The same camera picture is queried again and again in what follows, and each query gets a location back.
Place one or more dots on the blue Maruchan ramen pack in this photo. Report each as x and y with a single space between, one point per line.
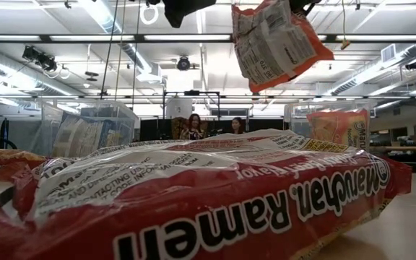
109 139
78 137

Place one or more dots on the wooden side table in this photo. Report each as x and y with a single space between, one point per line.
406 148

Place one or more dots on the white background box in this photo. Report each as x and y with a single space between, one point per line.
179 108

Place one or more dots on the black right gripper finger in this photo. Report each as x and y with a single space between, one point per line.
184 11
303 4

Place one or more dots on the black ceiling spotlight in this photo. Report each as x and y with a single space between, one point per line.
40 59
183 63

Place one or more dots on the person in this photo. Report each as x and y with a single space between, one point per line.
237 125
193 126

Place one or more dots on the black curtain partition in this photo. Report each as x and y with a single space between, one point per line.
154 130

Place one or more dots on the red Maruchan ramen pack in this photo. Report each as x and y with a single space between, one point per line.
193 202
5 164

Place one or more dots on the clear plastic bin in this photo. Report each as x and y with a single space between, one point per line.
296 122
49 119

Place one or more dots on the orange Maruchan ramen pack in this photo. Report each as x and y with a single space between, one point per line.
276 47
338 128

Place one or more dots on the black background rig frame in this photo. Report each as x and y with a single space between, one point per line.
164 104

